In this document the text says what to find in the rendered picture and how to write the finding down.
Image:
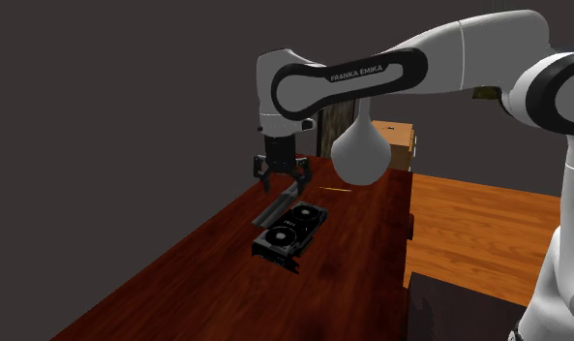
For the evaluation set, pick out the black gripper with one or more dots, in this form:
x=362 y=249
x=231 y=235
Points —
x=280 y=153

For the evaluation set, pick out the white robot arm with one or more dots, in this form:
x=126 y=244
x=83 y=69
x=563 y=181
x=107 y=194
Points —
x=494 y=52

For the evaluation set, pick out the dark grey flat bar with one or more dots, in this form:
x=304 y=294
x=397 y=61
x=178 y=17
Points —
x=273 y=208

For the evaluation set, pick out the yellow pencil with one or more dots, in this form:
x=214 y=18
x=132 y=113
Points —
x=336 y=189

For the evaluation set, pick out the black graphics card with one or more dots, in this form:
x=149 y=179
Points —
x=286 y=236

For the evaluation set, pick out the dark wooden panel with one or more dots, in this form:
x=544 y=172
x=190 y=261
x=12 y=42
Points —
x=336 y=127

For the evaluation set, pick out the white round vase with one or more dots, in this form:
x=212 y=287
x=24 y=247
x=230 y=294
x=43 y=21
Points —
x=361 y=153

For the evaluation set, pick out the brown cardboard box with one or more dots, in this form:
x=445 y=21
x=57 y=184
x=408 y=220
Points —
x=399 y=141

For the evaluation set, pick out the dark red wooden table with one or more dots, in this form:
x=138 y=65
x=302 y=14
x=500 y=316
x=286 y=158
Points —
x=197 y=293

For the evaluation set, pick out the dark robot stand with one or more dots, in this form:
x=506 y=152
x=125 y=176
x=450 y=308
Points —
x=456 y=311

